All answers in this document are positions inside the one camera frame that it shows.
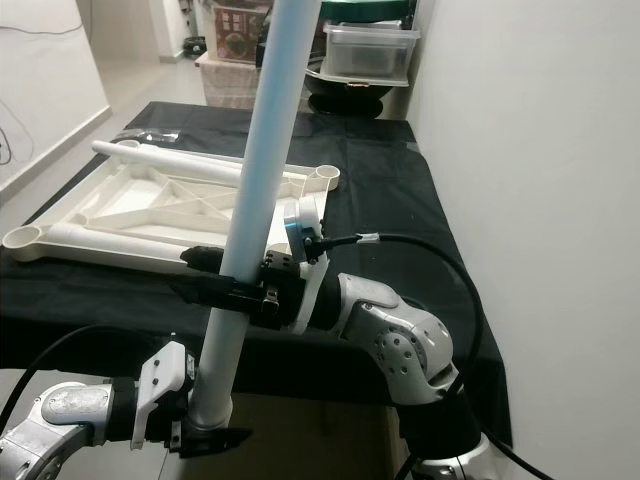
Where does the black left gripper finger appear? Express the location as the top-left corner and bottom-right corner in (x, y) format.
(188, 427), (255, 461)

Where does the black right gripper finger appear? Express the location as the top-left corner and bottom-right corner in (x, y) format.
(184, 244), (229, 273)
(172, 274), (263, 315)

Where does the cream plastic children table top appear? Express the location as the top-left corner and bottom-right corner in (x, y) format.
(2, 140), (343, 279)

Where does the clear plastic bag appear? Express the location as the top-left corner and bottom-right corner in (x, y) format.
(120, 128), (183, 147)

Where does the black table cloth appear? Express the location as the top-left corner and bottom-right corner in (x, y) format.
(0, 100), (513, 449)

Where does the cloth covered bench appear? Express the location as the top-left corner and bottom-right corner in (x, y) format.
(198, 55), (261, 111)

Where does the black round bowl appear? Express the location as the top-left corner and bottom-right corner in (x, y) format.
(303, 68), (411, 123)

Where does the storage box with orange lid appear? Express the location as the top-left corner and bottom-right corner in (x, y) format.
(205, 0), (269, 67)

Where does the clear plastic storage box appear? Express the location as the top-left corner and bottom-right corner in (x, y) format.
(322, 22), (421, 83)

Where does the green round lid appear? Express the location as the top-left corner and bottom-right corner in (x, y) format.
(318, 0), (418, 28)

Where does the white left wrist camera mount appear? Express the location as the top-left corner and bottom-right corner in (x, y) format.
(132, 341), (193, 451)

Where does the black coiled hose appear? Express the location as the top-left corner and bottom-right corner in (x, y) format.
(182, 38), (211, 61)

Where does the black wall cable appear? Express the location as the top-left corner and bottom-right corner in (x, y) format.
(0, 20), (113, 173)

